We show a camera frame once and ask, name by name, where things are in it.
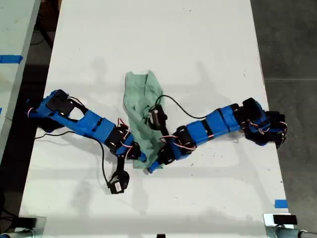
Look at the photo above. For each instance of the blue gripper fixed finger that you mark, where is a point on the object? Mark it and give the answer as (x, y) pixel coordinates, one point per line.
(142, 155)
(154, 166)

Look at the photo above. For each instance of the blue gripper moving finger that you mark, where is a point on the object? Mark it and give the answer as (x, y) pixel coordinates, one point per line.
(143, 160)
(159, 167)

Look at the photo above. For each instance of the pale green T-shirt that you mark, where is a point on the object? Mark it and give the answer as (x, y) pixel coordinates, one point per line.
(138, 99)

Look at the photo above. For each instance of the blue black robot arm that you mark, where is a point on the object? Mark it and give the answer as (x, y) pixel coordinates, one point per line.
(86, 122)
(223, 121)

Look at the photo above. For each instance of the square blue tape piece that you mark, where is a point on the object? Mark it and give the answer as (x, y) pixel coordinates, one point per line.
(281, 203)

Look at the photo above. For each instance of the small black box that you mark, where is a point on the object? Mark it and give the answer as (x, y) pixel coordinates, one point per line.
(284, 219)
(27, 221)

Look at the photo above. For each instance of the long blue tape strip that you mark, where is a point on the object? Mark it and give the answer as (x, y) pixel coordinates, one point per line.
(10, 59)

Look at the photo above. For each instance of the white side table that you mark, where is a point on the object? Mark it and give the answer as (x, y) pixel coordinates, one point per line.
(15, 24)

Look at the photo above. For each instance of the black camera stalk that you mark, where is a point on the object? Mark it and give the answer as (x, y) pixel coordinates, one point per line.
(164, 131)
(121, 164)

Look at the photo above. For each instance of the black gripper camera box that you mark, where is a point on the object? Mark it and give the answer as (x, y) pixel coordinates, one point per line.
(119, 182)
(157, 117)

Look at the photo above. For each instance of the silver metal bracket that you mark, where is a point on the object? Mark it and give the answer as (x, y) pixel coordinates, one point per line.
(268, 221)
(40, 224)

